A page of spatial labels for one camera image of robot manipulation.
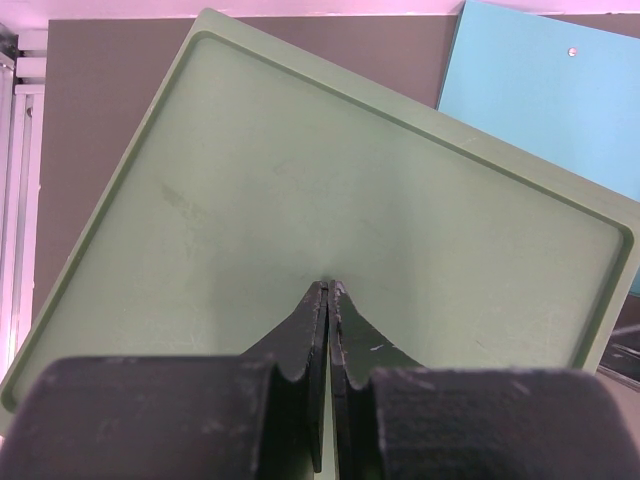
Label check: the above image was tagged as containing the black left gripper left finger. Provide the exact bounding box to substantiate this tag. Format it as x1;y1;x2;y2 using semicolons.
1;282;329;479

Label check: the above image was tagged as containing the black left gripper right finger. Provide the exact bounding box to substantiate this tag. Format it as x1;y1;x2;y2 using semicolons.
328;281;639;479

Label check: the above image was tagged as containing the three-tier drawer organizer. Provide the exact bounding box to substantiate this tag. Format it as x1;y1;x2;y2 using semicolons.
1;9;639;438

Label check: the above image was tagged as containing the teal mat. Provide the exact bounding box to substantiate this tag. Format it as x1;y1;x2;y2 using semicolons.
435;0;640;296

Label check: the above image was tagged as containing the aluminium front rail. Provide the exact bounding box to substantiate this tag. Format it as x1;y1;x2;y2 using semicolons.
1;26;48;374

